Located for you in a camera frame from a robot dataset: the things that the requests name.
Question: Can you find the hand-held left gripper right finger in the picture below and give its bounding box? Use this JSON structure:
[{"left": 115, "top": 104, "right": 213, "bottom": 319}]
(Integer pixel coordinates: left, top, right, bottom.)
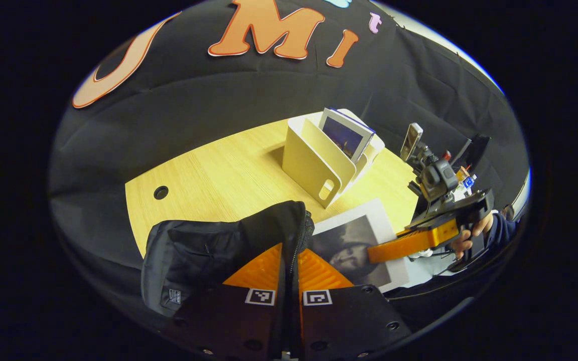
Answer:
[{"left": 294, "top": 248, "right": 412, "bottom": 359}]

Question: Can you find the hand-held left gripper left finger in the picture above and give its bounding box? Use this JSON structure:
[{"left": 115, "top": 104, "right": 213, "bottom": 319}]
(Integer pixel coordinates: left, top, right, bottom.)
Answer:
[{"left": 174, "top": 243, "right": 287, "bottom": 360}]

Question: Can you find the grey portrait cover book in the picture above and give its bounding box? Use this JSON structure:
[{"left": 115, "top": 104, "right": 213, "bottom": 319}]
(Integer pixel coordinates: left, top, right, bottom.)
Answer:
[{"left": 309, "top": 198, "right": 411, "bottom": 292}]

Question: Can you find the black schoolbag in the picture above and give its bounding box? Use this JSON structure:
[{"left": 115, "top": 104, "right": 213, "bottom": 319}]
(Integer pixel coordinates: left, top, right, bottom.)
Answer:
[{"left": 141, "top": 201, "right": 316, "bottom": 317}]

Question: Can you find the blue cover book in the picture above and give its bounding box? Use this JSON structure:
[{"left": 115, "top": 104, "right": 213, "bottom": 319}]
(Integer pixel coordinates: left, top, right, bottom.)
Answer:
[{"left": 318, "top": 108, "right": 376, "bottom": 164}]

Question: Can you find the white bookshelf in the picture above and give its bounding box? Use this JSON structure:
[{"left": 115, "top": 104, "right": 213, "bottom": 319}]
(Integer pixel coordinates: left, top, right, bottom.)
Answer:
[{"left": 282, "top": 108, "right": 386, "bottom": 209}]

